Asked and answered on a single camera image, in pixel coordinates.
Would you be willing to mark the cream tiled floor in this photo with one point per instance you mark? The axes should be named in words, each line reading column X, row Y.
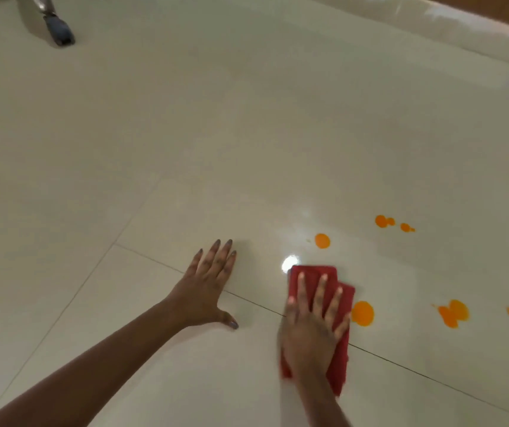
column 192, row 128

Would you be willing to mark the red cleaning cloth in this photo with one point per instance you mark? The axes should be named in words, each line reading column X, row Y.
column 338, row 373

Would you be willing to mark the person's right hand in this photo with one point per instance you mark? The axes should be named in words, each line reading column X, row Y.
column 308, row 346

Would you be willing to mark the orange liquid spill drops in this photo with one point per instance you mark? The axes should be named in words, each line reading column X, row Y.
column 363, row 313

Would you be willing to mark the person's left hand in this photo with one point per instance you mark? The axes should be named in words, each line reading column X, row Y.
column 201, row 297

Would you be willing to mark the chrome chair base leg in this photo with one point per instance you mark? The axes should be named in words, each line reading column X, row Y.
column 41, row 3

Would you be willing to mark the person's left forearm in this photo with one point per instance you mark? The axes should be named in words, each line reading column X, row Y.
column 81, row 378

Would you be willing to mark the black chair caster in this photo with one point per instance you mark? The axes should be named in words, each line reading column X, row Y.
column 61, row 33

